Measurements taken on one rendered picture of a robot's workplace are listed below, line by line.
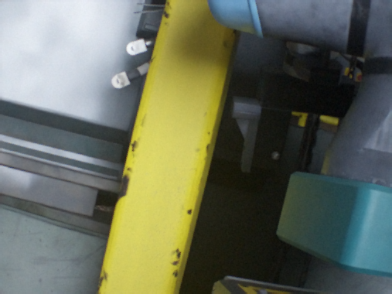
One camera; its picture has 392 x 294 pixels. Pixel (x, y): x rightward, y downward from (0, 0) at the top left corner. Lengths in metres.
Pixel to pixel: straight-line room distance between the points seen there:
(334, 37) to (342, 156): 0.10
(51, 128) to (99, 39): 0.19
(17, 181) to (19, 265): 0.17
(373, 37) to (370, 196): 0.14
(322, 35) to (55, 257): 0.82
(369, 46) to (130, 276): 0.47
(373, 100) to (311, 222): 0.10
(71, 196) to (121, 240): 0.35
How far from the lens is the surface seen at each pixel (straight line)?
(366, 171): 0.46
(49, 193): 1.17
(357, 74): 6.50
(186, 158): 0.82
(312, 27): 0.51
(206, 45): 0.84
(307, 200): 0.50
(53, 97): 1.21
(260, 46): 1.29
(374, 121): 0.47
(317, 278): 1.75
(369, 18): 0.49
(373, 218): 0.42
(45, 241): 1.22
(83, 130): 1.23
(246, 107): 0.88
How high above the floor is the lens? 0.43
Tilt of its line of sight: 2 degrees up
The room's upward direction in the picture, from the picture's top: 13 degrees clockwise
